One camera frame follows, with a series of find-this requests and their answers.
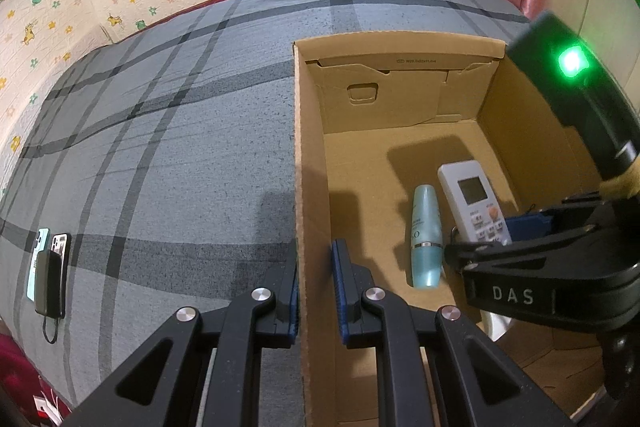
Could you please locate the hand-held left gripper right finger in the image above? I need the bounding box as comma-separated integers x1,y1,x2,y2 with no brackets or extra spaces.
331,239,576,427

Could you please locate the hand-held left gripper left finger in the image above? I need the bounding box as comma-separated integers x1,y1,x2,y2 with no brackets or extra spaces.
60,252,301,427

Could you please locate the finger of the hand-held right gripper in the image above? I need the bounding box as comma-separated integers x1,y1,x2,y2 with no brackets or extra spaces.
504,192,616,242
444,222,640,273

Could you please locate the white remote control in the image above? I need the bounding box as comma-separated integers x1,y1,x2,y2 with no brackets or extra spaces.
437,160,514,343

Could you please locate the teal bottle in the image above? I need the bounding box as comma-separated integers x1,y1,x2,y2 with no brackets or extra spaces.
411,184,445,290

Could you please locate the brown cardboard box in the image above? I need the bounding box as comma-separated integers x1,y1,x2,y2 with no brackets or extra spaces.
291,32,623,427

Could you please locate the dark-cased phone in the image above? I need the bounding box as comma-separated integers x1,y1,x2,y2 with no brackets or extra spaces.
49,232,72,308

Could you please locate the black power bank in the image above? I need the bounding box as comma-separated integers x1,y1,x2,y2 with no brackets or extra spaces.
34,249,68,319

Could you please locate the teal phone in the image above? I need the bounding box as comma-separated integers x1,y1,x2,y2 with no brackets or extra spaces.
26,228,51,303

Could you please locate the dark red cloth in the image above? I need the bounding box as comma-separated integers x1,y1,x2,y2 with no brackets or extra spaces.
0,332,56,427

